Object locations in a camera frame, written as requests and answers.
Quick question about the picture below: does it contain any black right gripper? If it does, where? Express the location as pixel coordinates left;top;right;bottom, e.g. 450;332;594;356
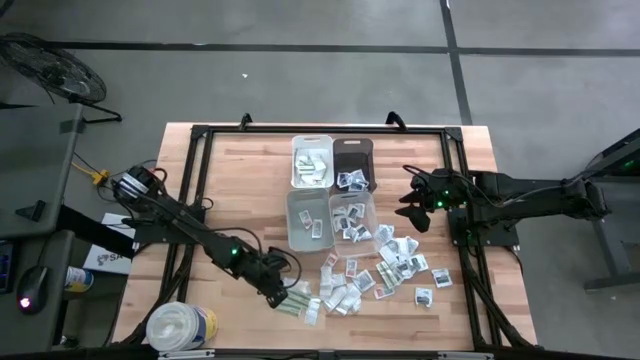
394;168;471;234

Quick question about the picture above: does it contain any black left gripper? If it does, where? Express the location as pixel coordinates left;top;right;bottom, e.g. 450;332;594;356
234;252;291;310

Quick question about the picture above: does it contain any large white paper packet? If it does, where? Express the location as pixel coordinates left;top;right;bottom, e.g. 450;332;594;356
304;297;322;327

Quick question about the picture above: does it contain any light grey plastic bin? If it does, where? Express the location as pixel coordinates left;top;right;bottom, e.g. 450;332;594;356
285;189;337;254

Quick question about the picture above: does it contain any clear plastic bin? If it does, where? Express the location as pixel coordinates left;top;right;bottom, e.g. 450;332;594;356
327;191;380;258

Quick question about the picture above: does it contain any green stripe packet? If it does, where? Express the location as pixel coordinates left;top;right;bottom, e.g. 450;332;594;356
375;261;399;291

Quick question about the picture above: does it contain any dark smoked plastic bin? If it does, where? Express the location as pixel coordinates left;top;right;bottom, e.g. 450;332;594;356
331;137;377;194

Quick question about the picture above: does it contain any yellow wipes canister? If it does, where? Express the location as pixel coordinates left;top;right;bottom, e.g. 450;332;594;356
144;300;220;353

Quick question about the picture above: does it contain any white plastic bin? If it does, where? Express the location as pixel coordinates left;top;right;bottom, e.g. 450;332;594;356
291;134;335;191

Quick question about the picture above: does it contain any white cardboard box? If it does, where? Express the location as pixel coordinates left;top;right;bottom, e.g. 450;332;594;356
82;211;137;276

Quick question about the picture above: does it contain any black metal stand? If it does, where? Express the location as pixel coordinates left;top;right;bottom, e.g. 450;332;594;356
582;127;640;294

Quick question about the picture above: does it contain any small white blue can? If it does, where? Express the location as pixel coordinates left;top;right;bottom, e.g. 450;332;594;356
63;265;95;294

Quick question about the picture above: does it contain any yellow power plug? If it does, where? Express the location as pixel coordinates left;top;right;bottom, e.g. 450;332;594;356
72;158;111;187

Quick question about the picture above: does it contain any black computer mouse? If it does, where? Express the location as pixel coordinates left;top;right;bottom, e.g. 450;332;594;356
16;263;51;316

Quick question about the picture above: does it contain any black keyboard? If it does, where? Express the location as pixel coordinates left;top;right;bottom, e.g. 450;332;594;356
0;238;17;296

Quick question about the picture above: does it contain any grey desk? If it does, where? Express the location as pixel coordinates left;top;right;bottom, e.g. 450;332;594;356
0;103;85;351

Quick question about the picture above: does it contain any black floor fan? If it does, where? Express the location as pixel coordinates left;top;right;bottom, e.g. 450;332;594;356
0;30;124;125

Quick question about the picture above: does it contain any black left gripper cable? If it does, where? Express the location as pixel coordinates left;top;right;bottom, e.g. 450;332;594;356
214;227;304;291

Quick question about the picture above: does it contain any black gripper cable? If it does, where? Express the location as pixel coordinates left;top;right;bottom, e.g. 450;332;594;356
214;227;304;291
401;164;569;204

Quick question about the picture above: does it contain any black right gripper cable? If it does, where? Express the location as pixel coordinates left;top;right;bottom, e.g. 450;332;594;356
401;164;569;204

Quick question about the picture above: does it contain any grey metal bracket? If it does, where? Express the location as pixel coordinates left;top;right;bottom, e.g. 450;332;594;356
437;351;495;360
157;348;216;360

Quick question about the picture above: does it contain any black desk bracket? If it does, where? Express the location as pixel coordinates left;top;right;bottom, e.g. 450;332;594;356
14;199;48;223

